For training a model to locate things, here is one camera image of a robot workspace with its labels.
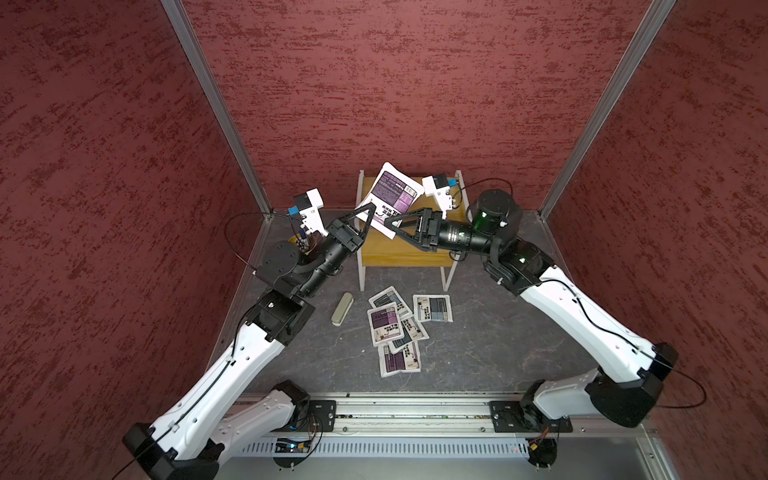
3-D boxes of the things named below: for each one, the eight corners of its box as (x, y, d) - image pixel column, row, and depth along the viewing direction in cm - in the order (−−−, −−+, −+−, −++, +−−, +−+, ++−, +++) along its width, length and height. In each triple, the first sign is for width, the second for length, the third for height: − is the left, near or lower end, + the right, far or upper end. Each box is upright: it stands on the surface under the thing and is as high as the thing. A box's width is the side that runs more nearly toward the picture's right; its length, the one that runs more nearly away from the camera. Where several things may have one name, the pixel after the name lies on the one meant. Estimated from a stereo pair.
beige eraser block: (330, 324, 92) (329, 320, 89) (346, 295, 98) (344, 290, 96) (340, 328, 91) (339, 323, 88) (355, 298, 98) (354, 293, 95)
